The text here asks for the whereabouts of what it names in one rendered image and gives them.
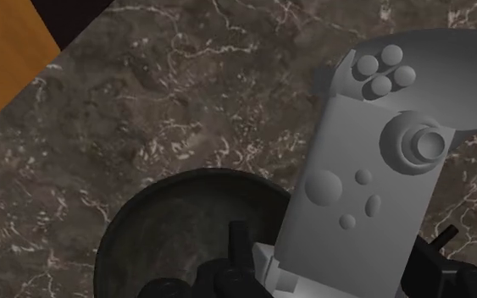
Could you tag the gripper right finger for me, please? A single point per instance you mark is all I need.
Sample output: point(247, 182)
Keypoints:
point(440, 272)

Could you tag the grey game controller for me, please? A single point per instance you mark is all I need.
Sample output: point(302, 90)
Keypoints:
point(358, 198)

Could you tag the dark round bowl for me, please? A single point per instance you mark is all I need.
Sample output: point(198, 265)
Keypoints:
point(172, 231)

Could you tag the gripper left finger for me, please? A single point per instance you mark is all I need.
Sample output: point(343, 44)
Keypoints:
point(232, 272)

